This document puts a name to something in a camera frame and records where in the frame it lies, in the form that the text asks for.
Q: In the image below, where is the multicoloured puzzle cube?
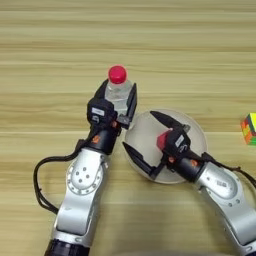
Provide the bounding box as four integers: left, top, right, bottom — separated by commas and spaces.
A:
240, 112, 256, 147

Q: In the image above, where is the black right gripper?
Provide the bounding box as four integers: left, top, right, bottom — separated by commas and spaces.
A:
122, 110, 207, 183

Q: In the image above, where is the left gripper labelled black box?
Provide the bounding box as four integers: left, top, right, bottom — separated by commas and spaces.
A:
86, 97, 118, 127

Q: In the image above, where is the round beige plate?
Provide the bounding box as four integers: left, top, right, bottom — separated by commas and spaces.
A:
123, 108, 209, 185

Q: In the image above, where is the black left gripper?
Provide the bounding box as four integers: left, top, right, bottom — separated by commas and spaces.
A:
75, 79, 138, 156

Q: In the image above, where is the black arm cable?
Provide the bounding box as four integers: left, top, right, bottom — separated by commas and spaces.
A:
32, 139, 90, 215
201, 152, 256, 190

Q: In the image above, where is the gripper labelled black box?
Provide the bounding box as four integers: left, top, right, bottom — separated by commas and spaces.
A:
86, 97, 118, 127
165, 128, 192, 156

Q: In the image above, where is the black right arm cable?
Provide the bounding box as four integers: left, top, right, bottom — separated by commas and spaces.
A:
201, 152, 256, 190

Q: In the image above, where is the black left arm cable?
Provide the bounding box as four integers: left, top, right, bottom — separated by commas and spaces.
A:
32, 139, 90, 215

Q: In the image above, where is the right gripper labelled black box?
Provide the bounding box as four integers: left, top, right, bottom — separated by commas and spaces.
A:
165, 128, 192, 156

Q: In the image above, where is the clear bottle with red cap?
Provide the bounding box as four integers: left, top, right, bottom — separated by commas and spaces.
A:
104, 64, 134, 117

